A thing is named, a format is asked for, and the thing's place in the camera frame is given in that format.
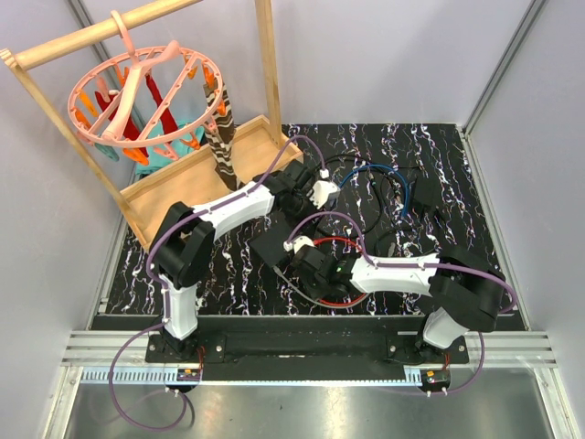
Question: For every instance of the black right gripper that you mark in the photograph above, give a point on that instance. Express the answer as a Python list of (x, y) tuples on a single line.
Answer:
[(314, 293)]

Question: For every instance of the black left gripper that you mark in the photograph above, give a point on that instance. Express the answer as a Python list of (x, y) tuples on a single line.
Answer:
[(312, 206)]

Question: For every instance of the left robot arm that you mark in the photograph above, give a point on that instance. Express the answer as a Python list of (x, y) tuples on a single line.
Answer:
[(182, 248)]

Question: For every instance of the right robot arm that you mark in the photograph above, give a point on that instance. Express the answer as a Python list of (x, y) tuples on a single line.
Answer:
[(467, 292)]

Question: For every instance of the black marble pattern mat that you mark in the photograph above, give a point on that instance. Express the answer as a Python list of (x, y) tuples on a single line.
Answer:
[(376, 165)]

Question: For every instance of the brown striped sock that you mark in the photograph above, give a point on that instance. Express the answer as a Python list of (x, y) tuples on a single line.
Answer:
[(220, 142)]

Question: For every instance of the red sock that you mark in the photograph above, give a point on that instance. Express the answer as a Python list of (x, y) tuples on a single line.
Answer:
[(118, 110)]

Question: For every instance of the black power adapter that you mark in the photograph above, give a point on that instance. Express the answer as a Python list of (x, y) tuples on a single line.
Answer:
[(426, 199)]

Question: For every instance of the wooden drying rack stand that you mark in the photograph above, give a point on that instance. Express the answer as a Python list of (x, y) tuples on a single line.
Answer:
[(57, 193)]

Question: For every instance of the pink round clip hanger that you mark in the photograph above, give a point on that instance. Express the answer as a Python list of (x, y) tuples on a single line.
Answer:
[(188, 79)]

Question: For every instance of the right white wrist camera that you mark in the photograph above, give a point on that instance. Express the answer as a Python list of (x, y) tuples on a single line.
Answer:
[(297, 243)]

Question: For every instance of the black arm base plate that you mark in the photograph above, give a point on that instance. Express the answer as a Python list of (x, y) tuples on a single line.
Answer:
[(301, 356)]

